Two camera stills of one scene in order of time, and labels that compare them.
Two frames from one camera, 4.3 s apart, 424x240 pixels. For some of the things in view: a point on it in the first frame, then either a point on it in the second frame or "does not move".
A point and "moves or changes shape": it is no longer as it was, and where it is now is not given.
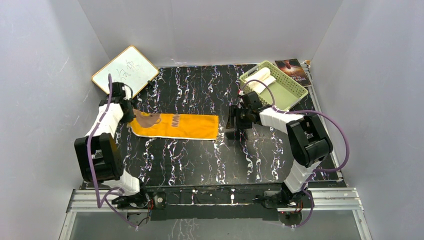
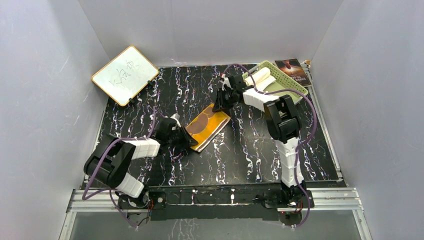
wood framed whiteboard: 130,67 does not move
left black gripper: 131,116 → 188,141
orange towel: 178,126 moves or changes shape
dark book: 293,67 does not move
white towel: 263,75 does not move
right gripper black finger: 231,123 → 222,103
